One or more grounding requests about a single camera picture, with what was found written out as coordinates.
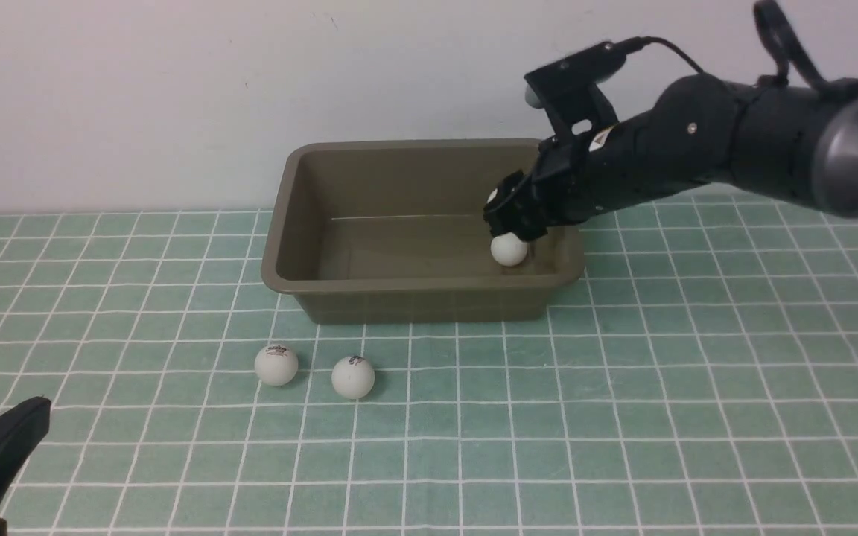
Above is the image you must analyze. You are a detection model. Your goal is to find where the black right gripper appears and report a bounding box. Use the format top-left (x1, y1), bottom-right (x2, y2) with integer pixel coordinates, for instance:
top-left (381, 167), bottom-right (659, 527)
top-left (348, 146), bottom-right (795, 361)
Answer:
top-left (483, 112), bottom-right (705, 242)

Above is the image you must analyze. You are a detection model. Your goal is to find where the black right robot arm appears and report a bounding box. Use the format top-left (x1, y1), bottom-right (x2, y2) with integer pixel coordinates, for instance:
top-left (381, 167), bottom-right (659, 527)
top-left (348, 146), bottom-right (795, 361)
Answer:
top-left (483, 74), bottom-right (858, 241)

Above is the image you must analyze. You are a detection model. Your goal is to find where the olive green plastic bin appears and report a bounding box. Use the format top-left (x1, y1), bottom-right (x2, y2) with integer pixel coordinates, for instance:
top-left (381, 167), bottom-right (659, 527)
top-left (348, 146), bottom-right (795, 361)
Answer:
top-left (260, 138), bottom-right (585, 325)

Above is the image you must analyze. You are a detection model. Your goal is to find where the green checkered tablecloth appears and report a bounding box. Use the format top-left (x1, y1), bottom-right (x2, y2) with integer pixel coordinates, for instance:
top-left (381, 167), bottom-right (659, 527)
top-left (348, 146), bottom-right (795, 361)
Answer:
top-left (0, 196), bottom-right (858, 535)

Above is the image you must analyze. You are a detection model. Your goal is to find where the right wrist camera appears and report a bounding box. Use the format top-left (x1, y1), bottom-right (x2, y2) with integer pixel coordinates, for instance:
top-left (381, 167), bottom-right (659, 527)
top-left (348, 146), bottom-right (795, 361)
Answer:
top-left (524, 41), bottom-right (627, 142)

